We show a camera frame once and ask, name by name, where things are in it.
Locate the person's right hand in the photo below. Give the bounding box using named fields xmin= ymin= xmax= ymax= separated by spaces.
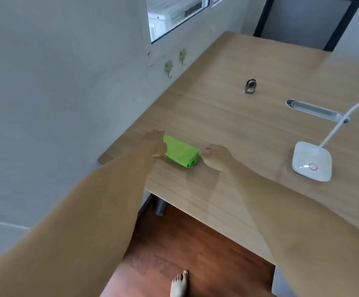
xmin=199 ymin=144 xmax=234 ymax=174

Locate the person's left hand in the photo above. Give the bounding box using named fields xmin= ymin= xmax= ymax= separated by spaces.
xmin=141 ymin=130 xmax=168 ymax=157

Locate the green cleaning cloth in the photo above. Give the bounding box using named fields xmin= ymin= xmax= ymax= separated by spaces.
xmin=162 ymin=135 xmax=201 ymax=168

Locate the white table lamp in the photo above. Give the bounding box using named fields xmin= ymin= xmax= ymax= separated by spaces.
xmin=292 ymin=93 xmax=359 ymax=183

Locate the person's right forearm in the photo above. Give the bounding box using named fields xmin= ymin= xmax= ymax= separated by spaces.
xmin=221 ymin=160 xmax=359 ymax=297

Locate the person's left forearm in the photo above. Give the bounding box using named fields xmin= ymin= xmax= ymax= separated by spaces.
xmin=0 ymin=142 xmax=156 ymax=297

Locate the person's bare foot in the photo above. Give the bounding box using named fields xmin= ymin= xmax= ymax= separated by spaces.
xmin=170 ymin=270 xmax=190 ymax=297

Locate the grey table leg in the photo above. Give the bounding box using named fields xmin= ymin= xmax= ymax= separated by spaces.
xmin=154 ymin=198 xmax=168 ymax=217

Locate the small grey metal clip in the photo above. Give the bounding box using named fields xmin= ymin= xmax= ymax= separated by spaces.
xmin=244 ymin=78 xmax=257 ymax=95

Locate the white framed window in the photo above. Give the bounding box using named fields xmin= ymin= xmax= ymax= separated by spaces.
xmin=137 ymin=0 xmax=229 ymax=67

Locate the white outdoor air conditioner unit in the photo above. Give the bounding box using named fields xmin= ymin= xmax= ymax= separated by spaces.
xmin=147 ymin=0 xmax=210 ymax=39

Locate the black mesh office chair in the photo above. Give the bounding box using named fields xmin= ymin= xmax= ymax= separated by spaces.
xmin=253 ymin=0 xmax=355 ymax=52

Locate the silver cable grommet slot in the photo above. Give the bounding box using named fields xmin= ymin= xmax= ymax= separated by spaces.
xmin=286 ymin=99 xmax=351 ymax=124

